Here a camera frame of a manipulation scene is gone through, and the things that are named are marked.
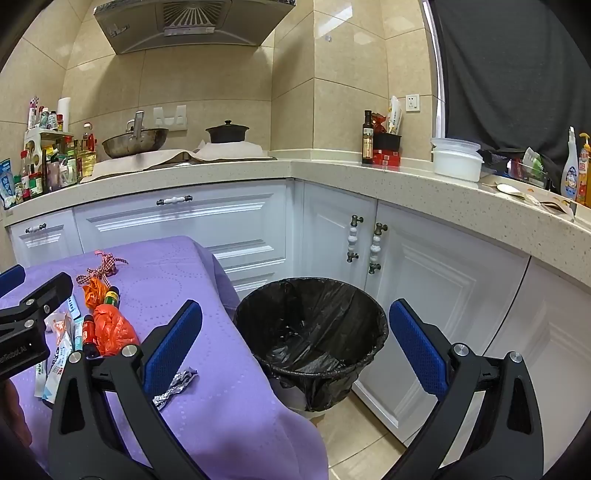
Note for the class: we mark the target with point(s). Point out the red plastic bag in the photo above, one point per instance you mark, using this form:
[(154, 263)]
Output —
[(115, 330)]

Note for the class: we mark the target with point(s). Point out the small white cabinet drawer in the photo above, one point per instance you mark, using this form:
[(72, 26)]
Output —
[(46, 244)]

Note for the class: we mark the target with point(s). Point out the black lidded pot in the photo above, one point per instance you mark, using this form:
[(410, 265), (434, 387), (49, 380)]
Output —
[(227, 134)]

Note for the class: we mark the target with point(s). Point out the black container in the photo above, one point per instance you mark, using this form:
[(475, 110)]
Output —
[(387, 141)]

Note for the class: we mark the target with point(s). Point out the dark grey curtain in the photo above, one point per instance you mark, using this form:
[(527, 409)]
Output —
[(508, 69)]

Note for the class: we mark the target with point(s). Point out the white spice rack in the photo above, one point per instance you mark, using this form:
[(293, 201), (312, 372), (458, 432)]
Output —
[(37, 138)]

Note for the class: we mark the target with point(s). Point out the purple tablecloth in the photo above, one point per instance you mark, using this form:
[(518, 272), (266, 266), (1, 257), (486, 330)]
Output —
[(221, 415)]

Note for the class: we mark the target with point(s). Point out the orange pump bottle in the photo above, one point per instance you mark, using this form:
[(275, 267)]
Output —
[(585, 175)]

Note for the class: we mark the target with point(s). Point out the small green bottle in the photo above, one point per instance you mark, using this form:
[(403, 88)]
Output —
[(111, 297)]

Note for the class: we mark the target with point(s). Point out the foil wrapper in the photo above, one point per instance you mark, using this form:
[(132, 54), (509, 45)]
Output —
[(175, 387)]

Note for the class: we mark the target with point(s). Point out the paper towel roll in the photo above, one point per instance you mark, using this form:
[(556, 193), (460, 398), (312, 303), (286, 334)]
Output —
[(64, 115)]

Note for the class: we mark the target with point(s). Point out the double wall socket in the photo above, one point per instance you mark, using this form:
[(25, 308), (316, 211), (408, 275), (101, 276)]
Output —
[(173, 115)]

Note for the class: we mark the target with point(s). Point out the teal white sachet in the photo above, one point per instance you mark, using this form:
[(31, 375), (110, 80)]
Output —
[(78, 334)]

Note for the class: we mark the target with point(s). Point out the dark oil bottle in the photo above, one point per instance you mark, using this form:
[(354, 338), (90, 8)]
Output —
[(367, 143)]

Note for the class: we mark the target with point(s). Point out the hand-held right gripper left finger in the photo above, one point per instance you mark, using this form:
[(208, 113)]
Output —
[(173, 341)]

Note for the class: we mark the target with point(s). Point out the red snack packet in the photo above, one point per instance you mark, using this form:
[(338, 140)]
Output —
[(379, 123)]

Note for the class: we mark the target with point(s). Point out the red printed box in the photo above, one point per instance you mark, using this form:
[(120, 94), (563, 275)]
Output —
[(387, 159)]

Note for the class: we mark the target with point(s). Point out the small red bottle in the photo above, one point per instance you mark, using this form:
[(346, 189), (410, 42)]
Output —
[(90, 334)]

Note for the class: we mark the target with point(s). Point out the clear box with packets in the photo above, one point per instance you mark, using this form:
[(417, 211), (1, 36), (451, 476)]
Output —
[(531, 166)]

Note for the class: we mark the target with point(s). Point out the black-lined trash bin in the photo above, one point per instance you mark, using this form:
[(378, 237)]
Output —
[(314, 332)]

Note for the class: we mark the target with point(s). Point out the white spray bottle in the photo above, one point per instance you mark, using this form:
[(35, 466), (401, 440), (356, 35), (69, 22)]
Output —
[(570, 170)]

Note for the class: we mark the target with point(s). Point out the group of condiment jars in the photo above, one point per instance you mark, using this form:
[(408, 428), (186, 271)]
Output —
[(34, 182)]

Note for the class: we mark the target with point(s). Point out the steel wok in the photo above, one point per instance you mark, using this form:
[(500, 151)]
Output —
[(134, 143)]

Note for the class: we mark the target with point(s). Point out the steel range hood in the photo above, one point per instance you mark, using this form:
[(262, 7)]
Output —
[(184, 27)]

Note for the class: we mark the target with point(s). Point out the narrow white cabinet door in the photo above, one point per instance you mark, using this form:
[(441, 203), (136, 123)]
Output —
[(323, 230)]

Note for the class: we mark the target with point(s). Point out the white sachet green print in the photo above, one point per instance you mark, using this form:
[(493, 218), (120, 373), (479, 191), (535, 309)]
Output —
[(40, 376)]

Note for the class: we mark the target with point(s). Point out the beige paper sheet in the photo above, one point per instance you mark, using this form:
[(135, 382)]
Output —
[(138, 164), (231, 150)]

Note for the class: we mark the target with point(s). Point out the tall white packet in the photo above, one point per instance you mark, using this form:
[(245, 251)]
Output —
[(395, 115)]

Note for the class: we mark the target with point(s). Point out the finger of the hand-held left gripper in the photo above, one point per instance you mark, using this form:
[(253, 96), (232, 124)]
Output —
[(11, 279), (51, 293)]

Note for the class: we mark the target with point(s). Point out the light blue sachet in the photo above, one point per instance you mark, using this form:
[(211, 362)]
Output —
[(71, 305)]

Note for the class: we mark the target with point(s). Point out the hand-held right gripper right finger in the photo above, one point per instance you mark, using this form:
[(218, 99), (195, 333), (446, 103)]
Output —
[(418, 346)]

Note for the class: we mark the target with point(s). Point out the white lidded container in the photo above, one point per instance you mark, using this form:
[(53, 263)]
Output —
[(457, 161)]

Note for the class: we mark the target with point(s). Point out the orange plastic bag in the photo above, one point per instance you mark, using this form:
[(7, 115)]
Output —
[(94, 293)]

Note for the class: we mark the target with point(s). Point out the person's left forearm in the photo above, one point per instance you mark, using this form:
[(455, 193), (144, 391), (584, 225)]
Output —
[(14, 415)]

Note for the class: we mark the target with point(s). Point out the white sachet blue print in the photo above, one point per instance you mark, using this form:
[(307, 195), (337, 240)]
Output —
[(57, 369)]

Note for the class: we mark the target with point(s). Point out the yellow cooking oil bottle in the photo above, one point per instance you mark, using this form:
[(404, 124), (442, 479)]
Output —
[(88, 154)]

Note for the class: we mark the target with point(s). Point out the speckled kitchen countertop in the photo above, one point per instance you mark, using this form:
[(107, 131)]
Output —
[(323, 173)]

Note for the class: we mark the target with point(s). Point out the red checked ribbon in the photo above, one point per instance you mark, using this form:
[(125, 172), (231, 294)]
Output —
[(99, 267)]

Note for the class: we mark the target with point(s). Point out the white wall socket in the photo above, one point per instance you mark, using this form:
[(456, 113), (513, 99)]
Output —
[(413, 103)]

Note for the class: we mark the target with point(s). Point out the wide white cabinet front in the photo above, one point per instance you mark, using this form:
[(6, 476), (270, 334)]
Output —
[(184, 221)]

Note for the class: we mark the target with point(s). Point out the white spoon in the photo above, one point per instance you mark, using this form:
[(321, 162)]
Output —
[(508, 188)]

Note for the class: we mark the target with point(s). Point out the blue white pouch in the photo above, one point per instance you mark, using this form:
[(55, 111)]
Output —
[(7, 184)]

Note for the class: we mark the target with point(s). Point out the clear plastic bag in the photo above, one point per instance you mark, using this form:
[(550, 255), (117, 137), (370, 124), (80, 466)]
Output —
[(56, 323)]

